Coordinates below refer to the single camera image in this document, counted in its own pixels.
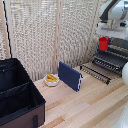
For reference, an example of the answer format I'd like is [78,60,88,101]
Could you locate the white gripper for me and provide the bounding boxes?
[96,20,128,46]

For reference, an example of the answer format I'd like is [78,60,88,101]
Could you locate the red plastic cup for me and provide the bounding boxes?
[98,36,111,52]

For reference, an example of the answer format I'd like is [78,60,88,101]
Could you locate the black dish rack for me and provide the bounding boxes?
[79,63,113,85]

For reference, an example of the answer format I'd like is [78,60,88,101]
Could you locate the dark blue rectangular box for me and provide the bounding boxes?
[57,60,84,93]

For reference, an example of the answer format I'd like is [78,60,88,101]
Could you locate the yellow food pieces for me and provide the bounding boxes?
[46,73,58,83]

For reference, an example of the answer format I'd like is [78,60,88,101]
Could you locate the beige woven folding screen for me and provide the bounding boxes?
[0,0,128,83]

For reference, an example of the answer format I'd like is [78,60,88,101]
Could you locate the black fabric storage box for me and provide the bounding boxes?
[0,57,47,128]

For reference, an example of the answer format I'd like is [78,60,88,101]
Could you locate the thin black hanging cord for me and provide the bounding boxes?
[2,0,13,60]

